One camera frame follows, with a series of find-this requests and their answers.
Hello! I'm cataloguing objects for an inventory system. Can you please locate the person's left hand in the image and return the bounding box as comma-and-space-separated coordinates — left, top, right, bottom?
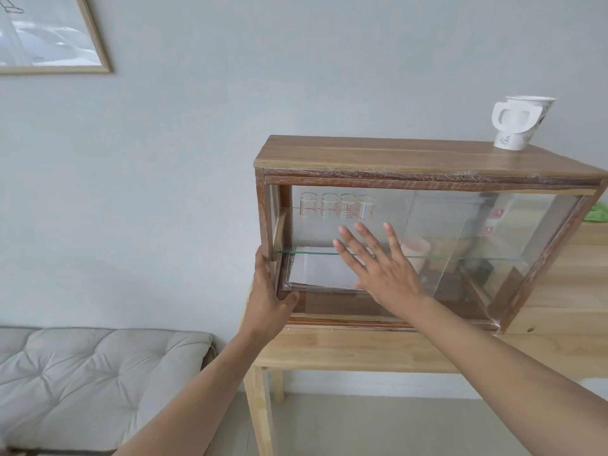
237, 246, 301, 340

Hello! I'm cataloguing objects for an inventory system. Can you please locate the person's right hand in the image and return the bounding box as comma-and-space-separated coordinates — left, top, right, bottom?
333, 222, 435, 324

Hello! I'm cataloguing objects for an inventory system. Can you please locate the glass sliding cabinet door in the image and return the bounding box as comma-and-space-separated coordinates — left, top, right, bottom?
278, 185, 449, 305

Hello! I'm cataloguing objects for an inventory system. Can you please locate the wooden glass display cabinet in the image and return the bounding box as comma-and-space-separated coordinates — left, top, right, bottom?
253, 135, 608, 334

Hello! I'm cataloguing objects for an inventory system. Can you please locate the person's right forearm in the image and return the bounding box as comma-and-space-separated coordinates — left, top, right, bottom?
404, 297, 608, 456

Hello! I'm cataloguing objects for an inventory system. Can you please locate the person's left forearm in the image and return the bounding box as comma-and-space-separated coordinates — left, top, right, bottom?
114, 327, 269, 456

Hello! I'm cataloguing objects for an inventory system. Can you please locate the pale pink cup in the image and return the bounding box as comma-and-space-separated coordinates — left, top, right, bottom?
401, 238, 432, 272

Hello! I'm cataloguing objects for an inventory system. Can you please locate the light wooden table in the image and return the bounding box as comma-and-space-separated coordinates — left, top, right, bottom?
242, 222, 608, 456

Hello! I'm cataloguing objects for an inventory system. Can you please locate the white box with red labels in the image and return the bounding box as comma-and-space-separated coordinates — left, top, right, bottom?
480, 194, 516, 243

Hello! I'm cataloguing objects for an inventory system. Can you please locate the green cloth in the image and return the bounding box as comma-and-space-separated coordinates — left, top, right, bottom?
583, 201, 608, 224

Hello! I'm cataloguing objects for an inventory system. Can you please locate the grey tufted seat cushion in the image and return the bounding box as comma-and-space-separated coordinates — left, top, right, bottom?
0, 326, 215, 454

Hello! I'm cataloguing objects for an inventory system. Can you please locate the white paper cup with handle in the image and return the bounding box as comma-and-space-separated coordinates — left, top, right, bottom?
491, 96, 557, 151

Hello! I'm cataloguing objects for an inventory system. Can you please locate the wooden framed wall picture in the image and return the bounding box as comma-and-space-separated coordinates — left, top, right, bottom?
0, 0, 114, 75

